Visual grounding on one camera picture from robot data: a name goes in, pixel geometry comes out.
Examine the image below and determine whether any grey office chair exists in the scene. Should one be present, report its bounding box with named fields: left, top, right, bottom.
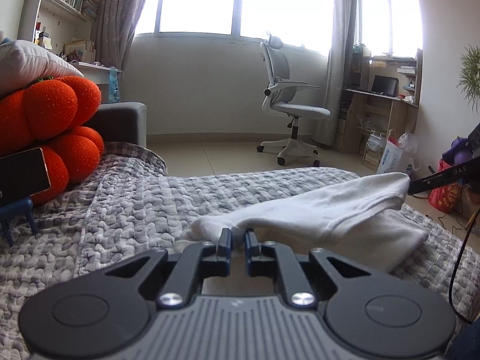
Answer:
left=256, top=34, right=331, bottom=167

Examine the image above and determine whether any blue phone stand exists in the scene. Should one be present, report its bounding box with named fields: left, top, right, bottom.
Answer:
left=0, top=197, right=38, bottom=246

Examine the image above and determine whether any wooden computer desk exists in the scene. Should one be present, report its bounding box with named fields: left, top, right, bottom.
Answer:
left=334, top=46, right=423, bottom=170

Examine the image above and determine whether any smartphone with gold edge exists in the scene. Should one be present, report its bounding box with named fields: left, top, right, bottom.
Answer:
left=0, top=147, right=50, bottom=206

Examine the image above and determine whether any white pillow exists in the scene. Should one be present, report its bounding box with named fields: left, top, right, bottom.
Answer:
left=1, top=40, right=83, bottom=97

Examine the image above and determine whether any grey curtain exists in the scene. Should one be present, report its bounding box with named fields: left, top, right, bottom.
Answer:
left=94, top=0, right=146, bottom=70
left=313, top=0, right=357, bottom=146

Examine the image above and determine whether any orange knotted plush cushion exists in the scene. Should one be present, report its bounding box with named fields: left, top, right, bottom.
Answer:
left=1, top=76, right=104, bottom=206

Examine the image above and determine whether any white Pooh t-shirt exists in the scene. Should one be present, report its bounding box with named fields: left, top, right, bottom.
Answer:
left=174, top=173, right=429, bottom=272

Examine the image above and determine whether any grey right curtain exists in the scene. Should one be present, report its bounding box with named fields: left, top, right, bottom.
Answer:
left=313, top=0, right=357, bottom=146

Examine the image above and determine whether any white blue paper bag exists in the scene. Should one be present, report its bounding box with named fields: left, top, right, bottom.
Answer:
left=376, top=141, right=414, bottom=175

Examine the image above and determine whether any grey white checkered quilt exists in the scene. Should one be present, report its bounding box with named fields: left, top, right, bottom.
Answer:
left=0, top=140, right=480, bottom=360

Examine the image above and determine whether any grey left curtain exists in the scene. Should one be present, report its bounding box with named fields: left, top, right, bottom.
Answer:
left=94, top=0, right=146, bottom=70

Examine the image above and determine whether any dark grey sofa armrest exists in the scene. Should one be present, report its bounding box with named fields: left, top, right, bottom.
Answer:
left=85, top=102, right=147, bottom=147

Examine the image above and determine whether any black laptop monitor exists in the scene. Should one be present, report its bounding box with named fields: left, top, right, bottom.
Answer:
left=371, top=75, right=399, bottom=98

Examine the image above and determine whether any purple plush toy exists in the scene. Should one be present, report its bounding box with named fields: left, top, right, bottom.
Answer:
left=442, top=137, right=473, bottom=166

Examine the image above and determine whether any white bookshelf desk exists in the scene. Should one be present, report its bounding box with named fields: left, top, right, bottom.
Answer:
left=17, top=0, right=121, bottom=103

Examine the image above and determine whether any black cable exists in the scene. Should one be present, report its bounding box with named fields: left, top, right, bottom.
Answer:
left=447, top=209, right=480, bottom=325

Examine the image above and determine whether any red plastic basket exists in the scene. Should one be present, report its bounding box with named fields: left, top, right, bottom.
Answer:
left=428, top=181, right=462, bottom=214

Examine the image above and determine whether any green potted plant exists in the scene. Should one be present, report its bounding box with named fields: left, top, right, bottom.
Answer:
left=458, top=45, right=480, bottom=114

